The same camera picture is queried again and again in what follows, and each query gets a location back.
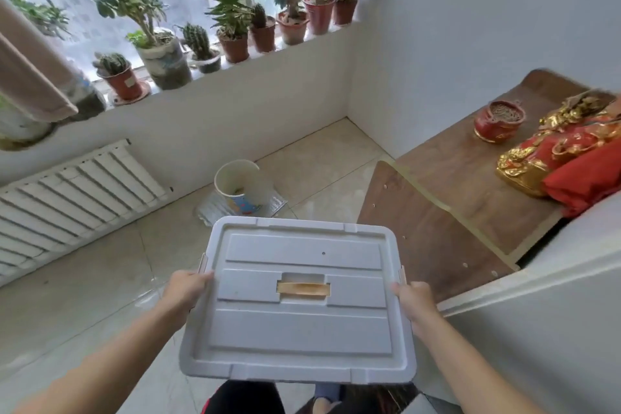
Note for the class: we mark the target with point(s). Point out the clear plastic bag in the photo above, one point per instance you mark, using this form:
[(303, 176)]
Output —
[(274, 205)]

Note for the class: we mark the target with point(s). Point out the white paper bucket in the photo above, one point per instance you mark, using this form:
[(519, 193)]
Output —
[(240, 188)]

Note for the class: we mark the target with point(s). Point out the person's left thumb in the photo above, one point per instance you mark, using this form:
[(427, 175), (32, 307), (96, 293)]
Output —
[(203, 277)]

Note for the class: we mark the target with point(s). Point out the feathery plant in grey pot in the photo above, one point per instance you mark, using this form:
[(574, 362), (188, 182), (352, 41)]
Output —
[(43, 18)]

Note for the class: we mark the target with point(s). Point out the gold and red statue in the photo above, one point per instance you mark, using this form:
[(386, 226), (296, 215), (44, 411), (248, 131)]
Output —
[(543, 156)]

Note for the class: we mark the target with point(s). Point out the yellow tape strip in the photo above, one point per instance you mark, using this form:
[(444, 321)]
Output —
[(303, 289)]

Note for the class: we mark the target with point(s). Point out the person's right forearm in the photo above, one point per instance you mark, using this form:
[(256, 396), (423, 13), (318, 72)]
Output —
[(468, 365)]

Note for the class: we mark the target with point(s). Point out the person's left hand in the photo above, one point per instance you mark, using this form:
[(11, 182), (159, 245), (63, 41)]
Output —
[(183, 288)]

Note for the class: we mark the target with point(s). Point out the white appliance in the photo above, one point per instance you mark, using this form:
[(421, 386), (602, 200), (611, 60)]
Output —
[(548, 321)]

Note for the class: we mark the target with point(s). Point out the tall cactus in dark pot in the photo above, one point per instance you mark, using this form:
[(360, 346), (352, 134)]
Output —
[(201, 47)]

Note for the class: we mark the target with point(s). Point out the jade plant in clear pot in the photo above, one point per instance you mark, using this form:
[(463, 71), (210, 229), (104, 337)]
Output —
[(160, 54)]

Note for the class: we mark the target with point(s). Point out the small cactus in red pot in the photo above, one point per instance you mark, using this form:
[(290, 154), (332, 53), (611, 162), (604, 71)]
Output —
[(121, 76)]

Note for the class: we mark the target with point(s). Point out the slim cactus in brown pot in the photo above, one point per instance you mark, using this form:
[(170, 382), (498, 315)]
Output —
[(262, 33)]

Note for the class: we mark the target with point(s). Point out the person's left forearm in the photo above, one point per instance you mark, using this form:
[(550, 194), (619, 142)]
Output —
[(104, 362)]

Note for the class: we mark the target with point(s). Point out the red cloth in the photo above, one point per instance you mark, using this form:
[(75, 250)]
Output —
[(587, 181)]

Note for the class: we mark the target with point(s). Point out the person's black shorts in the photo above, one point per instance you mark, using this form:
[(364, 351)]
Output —
[(247, 399)]

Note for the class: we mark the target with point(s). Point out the white wall radiator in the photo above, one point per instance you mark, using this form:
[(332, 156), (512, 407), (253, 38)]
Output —
[(68, 205)]

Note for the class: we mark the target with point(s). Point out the white round plant pot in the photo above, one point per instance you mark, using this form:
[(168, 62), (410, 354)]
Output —
[(17, 130)]

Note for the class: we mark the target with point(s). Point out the person's foot in slipper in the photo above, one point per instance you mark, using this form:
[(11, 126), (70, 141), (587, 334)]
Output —
[(327, 394)]

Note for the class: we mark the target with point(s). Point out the red ceramic incense burner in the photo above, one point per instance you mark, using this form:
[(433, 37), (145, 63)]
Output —
[(499, 121)]

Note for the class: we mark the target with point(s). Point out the aloe plant in brown pot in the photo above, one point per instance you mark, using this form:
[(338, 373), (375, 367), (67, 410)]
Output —
[(230, 25)]

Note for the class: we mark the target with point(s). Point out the round succulent in terracotta pot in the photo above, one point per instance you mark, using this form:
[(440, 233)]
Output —
[(291, 20)]

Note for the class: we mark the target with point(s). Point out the grey plastic storage box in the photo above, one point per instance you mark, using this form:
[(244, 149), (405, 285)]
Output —
[(301, 312)]

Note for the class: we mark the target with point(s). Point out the person's right thumb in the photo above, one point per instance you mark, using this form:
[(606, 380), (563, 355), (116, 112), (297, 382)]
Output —
[(400, 288)]

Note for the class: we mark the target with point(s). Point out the brown wooden cabinet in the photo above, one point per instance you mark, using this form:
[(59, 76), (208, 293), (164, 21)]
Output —
[(451, 205)]

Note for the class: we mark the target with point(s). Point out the beige curtain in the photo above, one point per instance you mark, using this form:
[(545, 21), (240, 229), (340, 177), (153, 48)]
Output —
[(29, 74)]

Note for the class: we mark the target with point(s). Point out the person's right hand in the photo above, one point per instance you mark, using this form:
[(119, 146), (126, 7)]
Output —
[(416, 301)]

